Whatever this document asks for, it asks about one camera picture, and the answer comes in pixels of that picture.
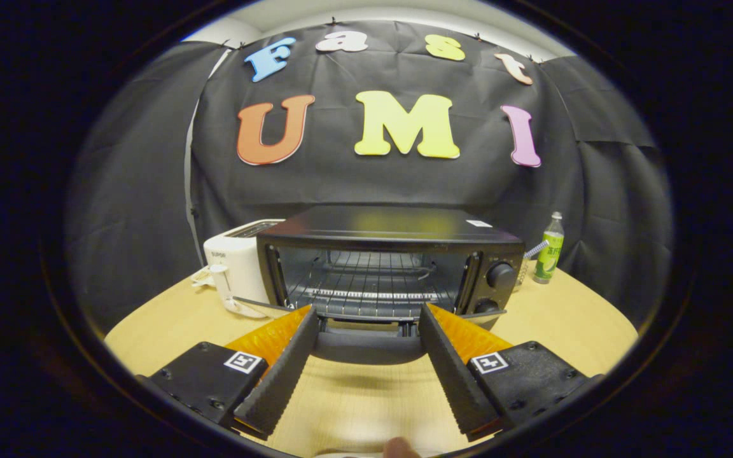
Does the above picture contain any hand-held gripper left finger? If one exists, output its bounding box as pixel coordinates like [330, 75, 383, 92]
[134, 304, 319, 441]

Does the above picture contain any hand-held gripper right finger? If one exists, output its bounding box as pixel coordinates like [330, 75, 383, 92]
[419, 303, 604, 443]

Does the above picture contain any black toaster oven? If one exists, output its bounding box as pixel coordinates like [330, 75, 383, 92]
[232, 205, 526, 366]

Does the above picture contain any white slot toaster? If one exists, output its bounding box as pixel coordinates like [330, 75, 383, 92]
[203, 219, 286, 319]

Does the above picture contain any green label drink bottle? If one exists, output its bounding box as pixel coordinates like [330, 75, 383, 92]
[533, 212, 565, 284]

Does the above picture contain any metal wire basket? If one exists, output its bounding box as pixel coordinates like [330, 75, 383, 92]
[514, 254, 533, 292]

